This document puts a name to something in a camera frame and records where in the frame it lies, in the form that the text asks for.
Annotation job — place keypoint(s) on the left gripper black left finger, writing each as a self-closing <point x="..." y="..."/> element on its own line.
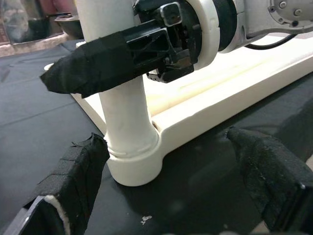
<point x="68" y="186"/>

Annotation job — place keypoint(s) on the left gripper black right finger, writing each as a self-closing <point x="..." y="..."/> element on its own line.
<point x="274" y="176"/>

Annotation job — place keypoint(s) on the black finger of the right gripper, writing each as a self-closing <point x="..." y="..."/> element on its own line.
<point x="97" y="66"/>

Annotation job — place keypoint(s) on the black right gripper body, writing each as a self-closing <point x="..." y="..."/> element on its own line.
<point x="185" y="41"/>

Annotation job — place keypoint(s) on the white plastic children table top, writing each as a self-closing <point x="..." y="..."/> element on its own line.
<point x="220" y="110"/>

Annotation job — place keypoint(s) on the speckled stone ledge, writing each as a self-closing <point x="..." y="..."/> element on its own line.
<point x="24" y="47"/>

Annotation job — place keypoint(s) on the small white scrap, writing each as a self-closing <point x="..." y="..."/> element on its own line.
<point x="146" y="219"/>

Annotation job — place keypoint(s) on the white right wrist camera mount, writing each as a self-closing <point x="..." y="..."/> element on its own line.
<point x="207" y="49"/>

